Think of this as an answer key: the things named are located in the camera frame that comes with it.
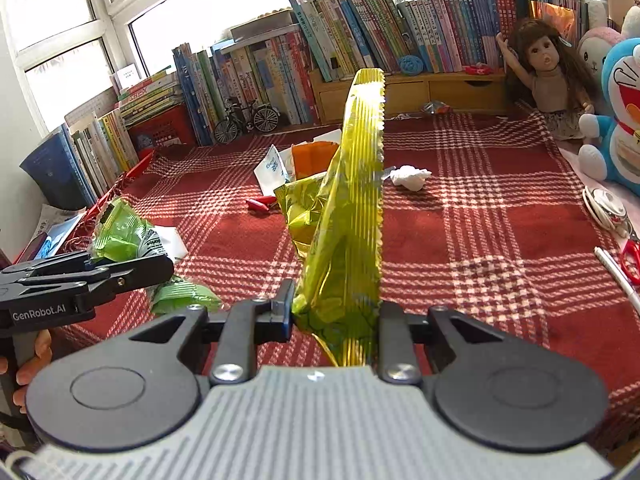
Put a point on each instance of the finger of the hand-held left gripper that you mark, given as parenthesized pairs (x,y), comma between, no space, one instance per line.
(55,267)
(140,272)

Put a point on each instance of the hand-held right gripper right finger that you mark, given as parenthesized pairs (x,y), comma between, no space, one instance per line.
(392,325)

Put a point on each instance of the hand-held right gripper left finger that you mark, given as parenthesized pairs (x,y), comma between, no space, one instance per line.
(282,310)

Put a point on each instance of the green snack packet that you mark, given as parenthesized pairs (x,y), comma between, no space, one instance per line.
(125,235)

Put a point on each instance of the small red plastic piece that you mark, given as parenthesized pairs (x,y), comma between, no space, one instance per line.
(260,205)

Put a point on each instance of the golden foil bag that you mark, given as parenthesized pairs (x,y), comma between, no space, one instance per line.
(350,210)

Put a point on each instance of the row of thin white books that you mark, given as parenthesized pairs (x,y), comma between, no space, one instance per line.
(75,160)

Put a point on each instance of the stack of flat books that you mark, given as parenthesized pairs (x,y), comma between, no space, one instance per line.
(150,97)

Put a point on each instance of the row of tall picture books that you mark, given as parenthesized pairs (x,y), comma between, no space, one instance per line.
(240,80)

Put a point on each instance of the row of shiny thin books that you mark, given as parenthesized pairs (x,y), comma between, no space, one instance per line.
(555,15)

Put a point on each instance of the person's left hand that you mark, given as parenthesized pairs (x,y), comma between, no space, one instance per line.
(32,380)

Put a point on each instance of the blue booklet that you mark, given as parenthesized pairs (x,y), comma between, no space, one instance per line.
(60,240)

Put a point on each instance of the newspaper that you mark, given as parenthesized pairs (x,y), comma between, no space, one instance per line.
(55,212)

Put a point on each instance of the red flat tray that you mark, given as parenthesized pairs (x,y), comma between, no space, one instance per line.
(125,180)

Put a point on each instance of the white blue-print packet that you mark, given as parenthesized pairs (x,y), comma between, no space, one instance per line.
(272,167)

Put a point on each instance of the red plastic crate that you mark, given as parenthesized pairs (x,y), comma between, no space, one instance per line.
(160,130)

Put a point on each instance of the white crumpled tissue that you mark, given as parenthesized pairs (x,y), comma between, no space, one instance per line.
(410,177)

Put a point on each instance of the orange paper bag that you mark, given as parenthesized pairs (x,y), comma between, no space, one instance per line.
(315,160)

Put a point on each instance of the miniature black bicycle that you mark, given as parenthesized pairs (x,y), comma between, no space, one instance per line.
(235,125)

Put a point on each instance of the white card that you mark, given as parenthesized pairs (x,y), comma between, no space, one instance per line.
(126,77)

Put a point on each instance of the colourful foil wrapper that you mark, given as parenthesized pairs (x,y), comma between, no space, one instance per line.
(435,107)

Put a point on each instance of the white pen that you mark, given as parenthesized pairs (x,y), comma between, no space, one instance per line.
(615,272)

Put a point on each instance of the wooden drawer organizer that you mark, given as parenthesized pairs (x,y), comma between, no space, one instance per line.
(400,95)

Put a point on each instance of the red scissors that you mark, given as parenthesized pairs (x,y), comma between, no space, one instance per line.
(631,260)

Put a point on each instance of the blue yarn ball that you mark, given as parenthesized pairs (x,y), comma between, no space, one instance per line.
(411,64)

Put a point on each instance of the red knot ornament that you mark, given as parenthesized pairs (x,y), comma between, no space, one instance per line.
(477,69)

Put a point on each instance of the grey flat box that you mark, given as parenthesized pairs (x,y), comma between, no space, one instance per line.
(265,27)

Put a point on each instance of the brown-haired doll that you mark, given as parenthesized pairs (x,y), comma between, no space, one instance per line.
(545,75)

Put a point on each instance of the blue cat plush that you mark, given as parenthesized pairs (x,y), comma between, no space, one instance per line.
(620,120)

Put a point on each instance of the pink bunny plush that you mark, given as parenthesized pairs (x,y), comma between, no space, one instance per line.
(597,55)

